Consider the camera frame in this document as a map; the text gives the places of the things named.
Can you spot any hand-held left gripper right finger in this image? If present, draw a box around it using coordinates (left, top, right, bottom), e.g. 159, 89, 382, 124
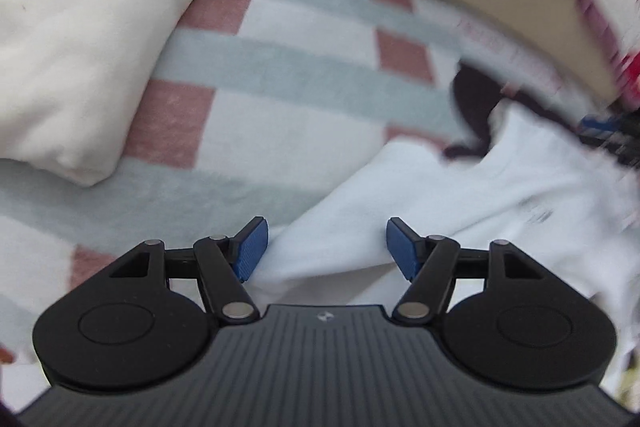
386, 216, 548, 325

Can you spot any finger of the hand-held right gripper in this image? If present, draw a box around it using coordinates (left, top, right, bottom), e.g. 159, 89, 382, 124
579, 113, 640, 168

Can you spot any white pillow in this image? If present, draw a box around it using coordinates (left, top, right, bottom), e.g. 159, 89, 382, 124
0, 0, 251, 186

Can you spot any white t-shirt with dark collar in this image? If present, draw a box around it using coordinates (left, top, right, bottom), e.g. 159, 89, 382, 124
247, 62, 640, 388

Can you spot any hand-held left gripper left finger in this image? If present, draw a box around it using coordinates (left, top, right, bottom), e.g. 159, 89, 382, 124
107, 216, 270, 324

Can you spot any checkered pink grey white blanket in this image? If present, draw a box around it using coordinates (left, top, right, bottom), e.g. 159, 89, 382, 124
0, 0, 616, 413

